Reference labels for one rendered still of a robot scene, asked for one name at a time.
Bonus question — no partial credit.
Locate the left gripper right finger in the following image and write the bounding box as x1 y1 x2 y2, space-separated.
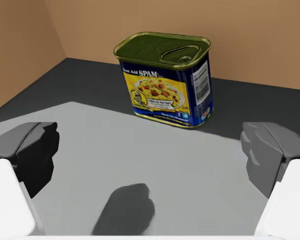
239 121 300 237

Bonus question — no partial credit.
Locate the green and blue rectangular can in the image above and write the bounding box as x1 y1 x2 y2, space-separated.
112 31 215 129

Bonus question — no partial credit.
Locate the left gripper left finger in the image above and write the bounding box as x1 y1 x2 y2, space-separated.
0 121 61 237

